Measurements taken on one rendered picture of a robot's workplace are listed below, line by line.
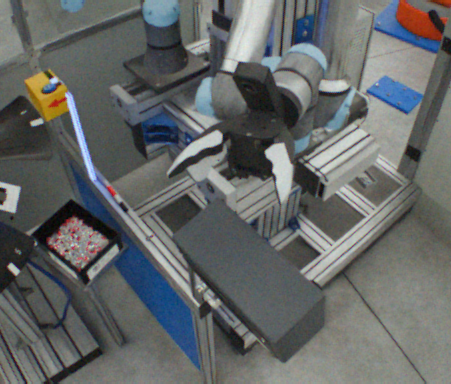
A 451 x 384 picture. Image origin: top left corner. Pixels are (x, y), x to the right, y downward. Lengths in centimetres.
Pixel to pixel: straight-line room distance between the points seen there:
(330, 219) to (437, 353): 83
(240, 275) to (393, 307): 155
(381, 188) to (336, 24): 150
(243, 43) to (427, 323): 172
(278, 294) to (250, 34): 45
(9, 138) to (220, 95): 58
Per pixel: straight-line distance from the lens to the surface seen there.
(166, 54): 145
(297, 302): 67
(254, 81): 54
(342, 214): 215
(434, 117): 215
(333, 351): 202
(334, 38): 95
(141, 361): 198
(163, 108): 152
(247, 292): 69
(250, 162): 60
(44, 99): 144
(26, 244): 121
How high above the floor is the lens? 184
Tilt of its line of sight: 49 degrees down
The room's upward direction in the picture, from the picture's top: straight up
